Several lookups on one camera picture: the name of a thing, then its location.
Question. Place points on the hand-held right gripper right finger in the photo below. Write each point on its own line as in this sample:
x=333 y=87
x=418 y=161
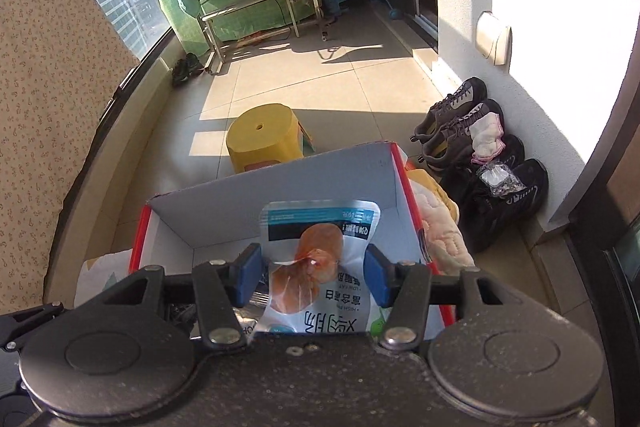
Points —
x=378 y=278

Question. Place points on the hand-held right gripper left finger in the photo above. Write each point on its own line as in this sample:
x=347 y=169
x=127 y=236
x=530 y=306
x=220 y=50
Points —
x=247 y=276

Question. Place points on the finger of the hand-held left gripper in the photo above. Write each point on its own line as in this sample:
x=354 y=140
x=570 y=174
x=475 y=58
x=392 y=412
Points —
x=35 y=322

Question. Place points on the white chicken snack packet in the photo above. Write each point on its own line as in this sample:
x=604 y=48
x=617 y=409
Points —
x=320 y=257

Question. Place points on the red and white cardboard box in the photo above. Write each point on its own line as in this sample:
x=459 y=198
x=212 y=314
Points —
x=350 y=177

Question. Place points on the pink and yellow printed blanket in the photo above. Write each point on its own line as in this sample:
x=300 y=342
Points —
x=442 y=227

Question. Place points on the white cloth with triangle print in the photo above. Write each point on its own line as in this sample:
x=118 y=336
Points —
x=102 y=274

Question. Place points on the black sneaker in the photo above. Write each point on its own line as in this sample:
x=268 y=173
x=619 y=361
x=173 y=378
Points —
x=500 y=217
x=512 y=154

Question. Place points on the yellow plastic stool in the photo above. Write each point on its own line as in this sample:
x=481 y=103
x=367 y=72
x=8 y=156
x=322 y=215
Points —
x=260 y=132

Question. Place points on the brown hiking shoe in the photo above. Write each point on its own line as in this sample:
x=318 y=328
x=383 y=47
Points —
x=457 y=104
x=447 y=142

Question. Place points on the small clear plastic bag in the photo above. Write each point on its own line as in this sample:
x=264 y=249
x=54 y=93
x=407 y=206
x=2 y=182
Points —
x=497 y=179

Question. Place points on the pink and white cloth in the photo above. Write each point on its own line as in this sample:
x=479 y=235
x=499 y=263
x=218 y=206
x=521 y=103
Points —
x=487 y=137

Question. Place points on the pair of dark shoes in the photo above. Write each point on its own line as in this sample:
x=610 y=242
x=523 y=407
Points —
x=186 y=69

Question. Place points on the beige floral curtain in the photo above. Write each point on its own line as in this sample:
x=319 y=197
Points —
x=55 y=97

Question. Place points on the small blue ball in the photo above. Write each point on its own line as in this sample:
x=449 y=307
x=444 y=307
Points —
x=395 y=14

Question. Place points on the metal drying rack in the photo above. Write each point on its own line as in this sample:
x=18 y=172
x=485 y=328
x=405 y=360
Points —
x=240 y=9

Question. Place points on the white wall socket cover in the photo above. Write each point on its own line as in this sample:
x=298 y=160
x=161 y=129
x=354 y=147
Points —
x=492 y=38

